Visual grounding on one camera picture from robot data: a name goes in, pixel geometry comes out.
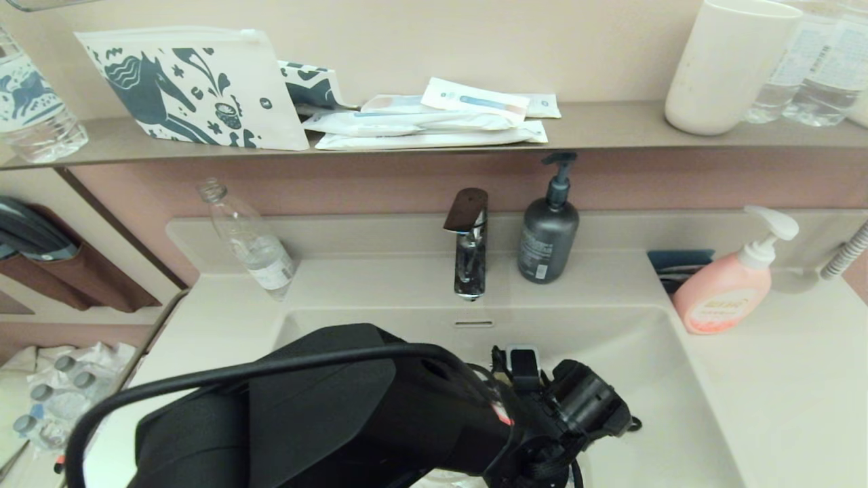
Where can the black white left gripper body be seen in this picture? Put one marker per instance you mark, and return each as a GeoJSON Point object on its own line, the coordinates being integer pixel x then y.
{"type": "Point", "coordinates": [522, 379]}

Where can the chrome faucet with dark lever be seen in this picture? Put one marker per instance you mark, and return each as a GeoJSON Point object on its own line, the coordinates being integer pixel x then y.
{"type": "Point", "coordinates": [470, 264]}

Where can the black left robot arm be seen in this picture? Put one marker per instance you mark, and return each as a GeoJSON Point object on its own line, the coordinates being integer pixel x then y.
{"type": "Point", "coordinates": [339, 420]}

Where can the white sink basin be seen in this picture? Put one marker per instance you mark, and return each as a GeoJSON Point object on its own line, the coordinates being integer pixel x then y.
{"type": "Point", "coordinates": [644, 379]}

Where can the dark grey pump bottle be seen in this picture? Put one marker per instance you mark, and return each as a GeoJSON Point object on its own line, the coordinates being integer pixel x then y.
{"type": "Point", "coordinates": [546, 244]}

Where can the dark blue box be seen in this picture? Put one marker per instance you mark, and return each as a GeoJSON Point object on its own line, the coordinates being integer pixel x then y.
{"type": "Point", "coordinates": [678, 261]}

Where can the pink soap pump bottle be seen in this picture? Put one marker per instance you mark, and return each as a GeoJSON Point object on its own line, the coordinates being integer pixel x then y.
{"type": "Point", "coordinates": [719, 291]}

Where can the long white sealed packet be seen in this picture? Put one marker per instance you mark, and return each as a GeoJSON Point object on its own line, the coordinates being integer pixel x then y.
{"type": "Point", "coordinates": [380, 123]}
{"type": "Point", "coordinates": [420, 139]}

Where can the small white square packet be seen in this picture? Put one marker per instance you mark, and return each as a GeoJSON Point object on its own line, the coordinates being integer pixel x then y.
{"type": "Point", "coordinates": [546, 106]}

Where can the white packet with blue toothbrush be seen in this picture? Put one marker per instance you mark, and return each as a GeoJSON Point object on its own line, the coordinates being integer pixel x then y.
{"type": "Point", "coordinates": [475, 100]}

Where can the empty clear plastic bottle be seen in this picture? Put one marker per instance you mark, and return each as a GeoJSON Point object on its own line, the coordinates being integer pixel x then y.
{"type": "Point", "coordinates": [252, 244]}

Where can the white packet with orange print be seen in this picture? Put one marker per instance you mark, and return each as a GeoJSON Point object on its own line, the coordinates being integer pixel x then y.
{"type": "Point", "coordinates": [393, 104]}

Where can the small white blue printed pouch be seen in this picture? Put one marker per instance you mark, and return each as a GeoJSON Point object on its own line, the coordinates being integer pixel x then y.
{"type": "Point", "coordinates": [314, 87]}

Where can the tall white cup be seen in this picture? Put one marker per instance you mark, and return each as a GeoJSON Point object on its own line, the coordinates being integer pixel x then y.
{"type": "Point", "coordinates": [727, 68]}

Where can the clear water bottle white label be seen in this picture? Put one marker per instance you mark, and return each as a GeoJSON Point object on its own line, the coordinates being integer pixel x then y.
{"type": "Point", "coordinates": [835, 68]}
{"type": "Point", "coordinates": [788, 74]}

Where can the white pouch with horse print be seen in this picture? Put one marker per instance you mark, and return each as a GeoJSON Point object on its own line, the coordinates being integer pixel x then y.
{"type": "Point", "coordinates": [202, 88]}

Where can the brown hanging holder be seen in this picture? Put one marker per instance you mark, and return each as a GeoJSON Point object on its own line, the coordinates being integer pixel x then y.
{"type": "Point", "coordinates": [88, 285]}

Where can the plastic wrapped water bottle pack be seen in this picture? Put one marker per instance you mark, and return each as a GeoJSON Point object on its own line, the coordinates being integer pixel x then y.
{"type": "Point", "coordinates": [68, 400]}

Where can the small red black object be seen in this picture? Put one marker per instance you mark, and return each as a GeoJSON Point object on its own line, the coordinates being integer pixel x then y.
{"type": "Point", "coordinates": [59, 465]}

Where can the dark grey hair dryer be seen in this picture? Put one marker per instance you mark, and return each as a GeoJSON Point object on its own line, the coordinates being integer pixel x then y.
{"type": "Point", "coordinates": [27, 230]}

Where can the water bottle with horse label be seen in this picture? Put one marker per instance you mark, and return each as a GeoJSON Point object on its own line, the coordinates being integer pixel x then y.
{"type": "Point", "coordinates": [31, 102]}

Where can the brown wall shelf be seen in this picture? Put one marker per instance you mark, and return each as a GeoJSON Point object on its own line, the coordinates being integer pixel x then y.
{"type": "Point", "coordinates": [610, 129]}

